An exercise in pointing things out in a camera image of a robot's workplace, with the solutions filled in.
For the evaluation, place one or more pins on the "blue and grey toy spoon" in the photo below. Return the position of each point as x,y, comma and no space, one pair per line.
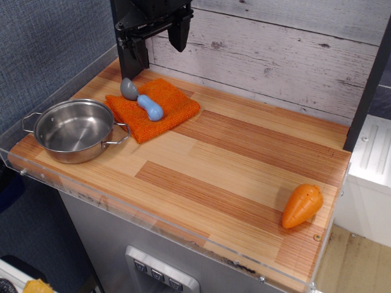
130,92

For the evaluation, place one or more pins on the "dark right shelf post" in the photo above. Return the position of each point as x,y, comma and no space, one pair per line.
367,22

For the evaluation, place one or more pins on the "yellow object at corner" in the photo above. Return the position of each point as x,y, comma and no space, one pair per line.
37,286

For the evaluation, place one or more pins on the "silver dispenser button panel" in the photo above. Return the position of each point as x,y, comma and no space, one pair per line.
153,275

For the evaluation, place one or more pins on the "dark shelf post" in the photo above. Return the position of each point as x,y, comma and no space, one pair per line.
367,22
129,66

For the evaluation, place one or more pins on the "clear acrylic guard rail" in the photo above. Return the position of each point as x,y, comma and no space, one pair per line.
238,198

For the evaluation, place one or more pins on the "silver toy fridge cabinet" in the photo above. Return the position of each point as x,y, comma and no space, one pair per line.
221,253

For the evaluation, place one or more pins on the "orange knitted rag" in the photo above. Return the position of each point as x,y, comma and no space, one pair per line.
177,108

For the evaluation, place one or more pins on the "stainless steel pot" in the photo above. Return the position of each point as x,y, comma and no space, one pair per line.
76,131

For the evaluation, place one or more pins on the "orange toy carrot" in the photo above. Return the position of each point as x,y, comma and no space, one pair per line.
304,202

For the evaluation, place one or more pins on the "white ribbed side box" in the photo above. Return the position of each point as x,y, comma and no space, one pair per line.
364,206

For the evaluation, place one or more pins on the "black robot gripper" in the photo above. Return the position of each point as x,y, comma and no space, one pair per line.
148,18

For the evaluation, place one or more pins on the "dark left shelf post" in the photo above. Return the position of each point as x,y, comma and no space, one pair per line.
129,66

